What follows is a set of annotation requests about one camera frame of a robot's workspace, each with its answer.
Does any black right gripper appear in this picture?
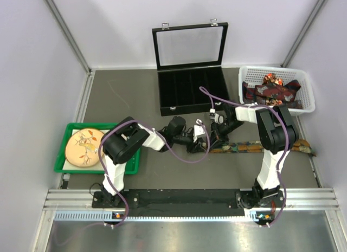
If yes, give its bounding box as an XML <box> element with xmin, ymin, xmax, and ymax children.
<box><xmin>208</xmin><ymin>119</ymin><xmax>245</xmax><ymax>151</ymax></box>

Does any orange blue leaf-pattern tie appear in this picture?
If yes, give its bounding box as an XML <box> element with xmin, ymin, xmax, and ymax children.
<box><xmin>209</xmin><ymin>139</ymin><xmax>316</xmax><ymax>157</ymax></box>

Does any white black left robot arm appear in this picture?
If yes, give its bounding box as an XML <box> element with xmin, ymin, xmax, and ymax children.
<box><xmin>98</xmin><ymin>116</ymin><xmax>210</xmax><ymax>207</ymax></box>

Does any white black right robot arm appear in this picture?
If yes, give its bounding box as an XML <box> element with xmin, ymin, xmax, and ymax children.
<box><xmin>210</xmin><ymin>104</ymin><xmax>299</xmax><ymax>209</ymax></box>

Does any dark red patterned tie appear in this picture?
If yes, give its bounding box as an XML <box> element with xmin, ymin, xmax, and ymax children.
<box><xmin>242</xmin><ymin>80</ymin><xmax>303</xmax><ymax>109</ymax></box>

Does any green plastic tray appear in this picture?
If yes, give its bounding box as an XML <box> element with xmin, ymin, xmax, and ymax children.
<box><xmin>54</xmin><ymin>122</ymin><xmax>144</xmax><ymax>176</ymax></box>

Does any white perforated plastic basket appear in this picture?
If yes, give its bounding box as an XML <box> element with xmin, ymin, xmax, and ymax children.
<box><xmin>239</xmin><ymin>66</ymin><xmax>316</xmax><ymax>116</ymax></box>

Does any red floral rolled tie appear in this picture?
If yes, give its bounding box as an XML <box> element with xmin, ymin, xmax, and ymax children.
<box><xmin>263</xmin><ymin>73</ymin><xmax>283</xmax><ymax>86</ymax></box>

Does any black glass-lid storage case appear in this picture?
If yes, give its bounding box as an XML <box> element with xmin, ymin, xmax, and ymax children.
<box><xmin>152</xmin><ymin>19</ymin><xmax>229</xmax><ymax>117</ymax></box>

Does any round beige painted plate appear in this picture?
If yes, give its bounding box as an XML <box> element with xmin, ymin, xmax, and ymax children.
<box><xmin>65</xmin><ymin>128</ymin><xmax>108</xmax><ymax>168</ymax></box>

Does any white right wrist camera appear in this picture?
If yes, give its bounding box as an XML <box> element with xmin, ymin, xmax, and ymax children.
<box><xmin>209</xmin><ymin>108</ymin><xmax>224</xmax><ymax>125</ymax></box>

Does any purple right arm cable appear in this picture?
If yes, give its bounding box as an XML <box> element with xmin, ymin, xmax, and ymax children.
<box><xmin>199</xmin><ymin>86</ymin><xmax>293</xmax><ymax>228</ymax></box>

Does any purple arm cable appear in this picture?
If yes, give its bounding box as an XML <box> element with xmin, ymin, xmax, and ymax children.
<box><xmin>98</xmin><ymin>120</ymin><xmax>211</xmax><ymax>230</ymax></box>
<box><xmin>199</xmin><ymin>86</ymin><xmax>293</xmax><ymax>228</ymax></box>

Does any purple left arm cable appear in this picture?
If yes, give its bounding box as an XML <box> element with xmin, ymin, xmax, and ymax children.
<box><xmin>98</xmin><ymin>120</ymin><xmax>211</xmax><ymax>230</ymax></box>

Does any grey slotted cable duct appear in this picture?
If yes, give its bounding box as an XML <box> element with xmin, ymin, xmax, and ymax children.
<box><xmin>54</xmin><ymin>209</ymin><xmax>271</xmax><ymax>223</ymax></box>

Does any aluminium frame rail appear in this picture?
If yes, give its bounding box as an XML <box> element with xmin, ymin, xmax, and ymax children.
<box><xmin>44</xmin><ymin>188</ymin><xmax>339</xmax><ymax>210</ymax></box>

